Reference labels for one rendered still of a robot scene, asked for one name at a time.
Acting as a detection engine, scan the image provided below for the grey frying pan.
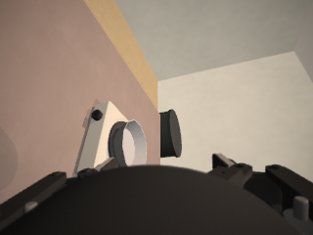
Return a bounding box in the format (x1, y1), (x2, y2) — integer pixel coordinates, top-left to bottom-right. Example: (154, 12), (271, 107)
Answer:
(114, 119), (147, 166)

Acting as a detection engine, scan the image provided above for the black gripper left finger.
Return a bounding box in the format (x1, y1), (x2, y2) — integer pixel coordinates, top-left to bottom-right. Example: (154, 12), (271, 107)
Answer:
(0, 158), (118, 231)

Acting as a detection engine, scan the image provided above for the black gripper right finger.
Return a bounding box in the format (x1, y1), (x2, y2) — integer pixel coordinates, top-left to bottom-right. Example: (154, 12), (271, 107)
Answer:
(208, 154), (313, 235)

